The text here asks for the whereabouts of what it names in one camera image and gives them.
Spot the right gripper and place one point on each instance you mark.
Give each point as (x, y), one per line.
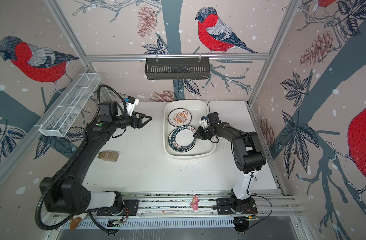
(201, 134)

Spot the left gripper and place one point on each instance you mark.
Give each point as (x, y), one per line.
(139, 124)

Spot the green rim plate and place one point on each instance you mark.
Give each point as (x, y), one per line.
(181, 150)
(182, 137)

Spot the orange sunburst plate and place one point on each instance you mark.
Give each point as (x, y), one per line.
(179, 117)

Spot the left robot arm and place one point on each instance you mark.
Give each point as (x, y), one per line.
(64, 192)

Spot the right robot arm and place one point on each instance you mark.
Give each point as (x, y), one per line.
(246, 150)

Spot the white plastic bin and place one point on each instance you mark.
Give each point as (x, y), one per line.
(201, 148)

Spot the pink toy figure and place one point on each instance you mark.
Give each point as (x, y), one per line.
(194, 203)

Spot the brown white plush toy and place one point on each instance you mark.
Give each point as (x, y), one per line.
(74, 223)

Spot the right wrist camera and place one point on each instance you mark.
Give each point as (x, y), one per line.
(204, 122)

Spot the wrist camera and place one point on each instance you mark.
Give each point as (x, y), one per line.
(204, 122)
(131, 102)

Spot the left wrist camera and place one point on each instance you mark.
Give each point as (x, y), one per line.
(131, 102)

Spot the black hanging wire basket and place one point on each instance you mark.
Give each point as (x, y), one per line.
(177, 69)

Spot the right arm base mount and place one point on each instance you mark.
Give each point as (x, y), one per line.
(233, 205)

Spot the horizontal aluminium frame bar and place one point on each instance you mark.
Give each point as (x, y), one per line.
(139, 58)

